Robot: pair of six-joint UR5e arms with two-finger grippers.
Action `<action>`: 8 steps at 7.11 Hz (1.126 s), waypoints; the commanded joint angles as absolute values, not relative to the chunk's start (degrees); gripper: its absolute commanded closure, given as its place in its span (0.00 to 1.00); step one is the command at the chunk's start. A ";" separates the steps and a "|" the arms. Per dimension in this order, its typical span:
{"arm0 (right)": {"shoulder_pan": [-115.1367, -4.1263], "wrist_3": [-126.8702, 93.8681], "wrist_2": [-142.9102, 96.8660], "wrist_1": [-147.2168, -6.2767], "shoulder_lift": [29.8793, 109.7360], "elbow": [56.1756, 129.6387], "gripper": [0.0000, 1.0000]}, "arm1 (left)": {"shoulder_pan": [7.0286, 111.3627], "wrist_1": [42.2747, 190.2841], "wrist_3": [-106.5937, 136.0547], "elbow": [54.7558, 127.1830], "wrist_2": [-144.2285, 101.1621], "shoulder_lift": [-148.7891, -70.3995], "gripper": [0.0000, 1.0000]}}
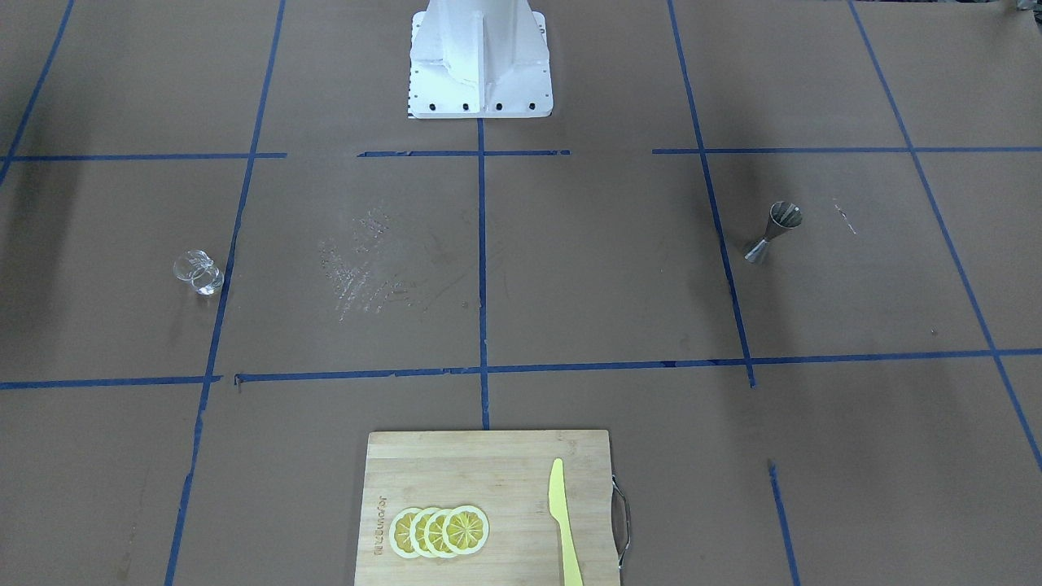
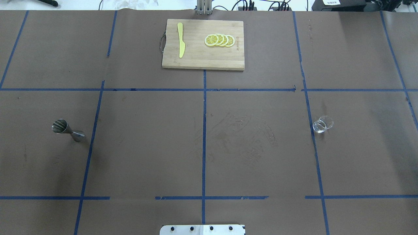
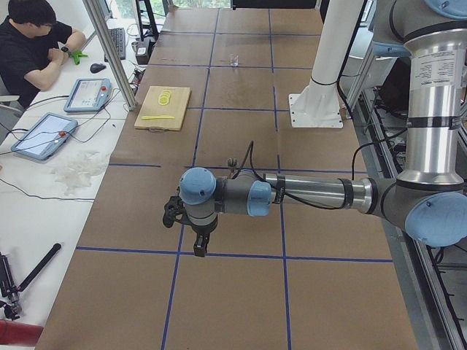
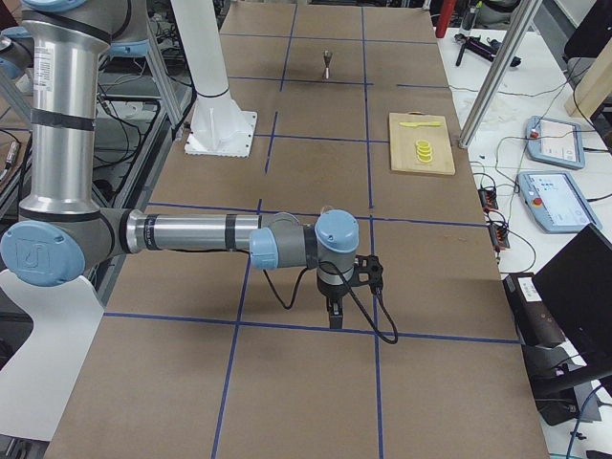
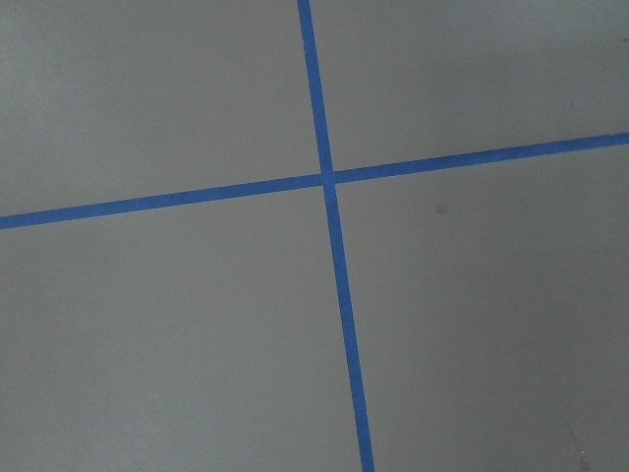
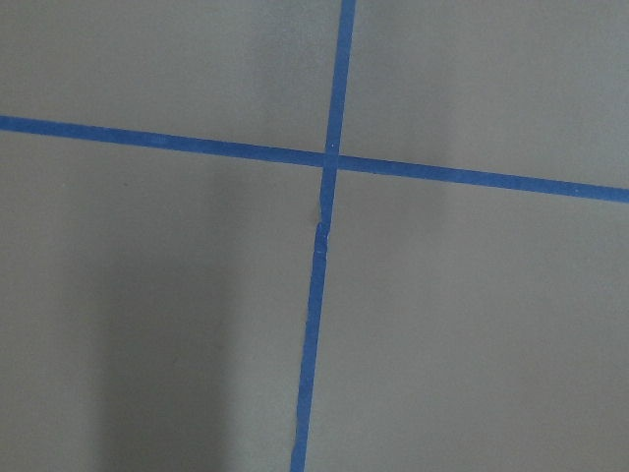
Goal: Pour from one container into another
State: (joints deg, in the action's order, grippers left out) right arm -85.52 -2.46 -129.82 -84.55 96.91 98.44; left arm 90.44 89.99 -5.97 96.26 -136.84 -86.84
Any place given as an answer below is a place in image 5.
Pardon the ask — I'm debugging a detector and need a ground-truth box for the crossing blue tape strip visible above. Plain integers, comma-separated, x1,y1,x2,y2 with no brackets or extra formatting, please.
1,132,628,230

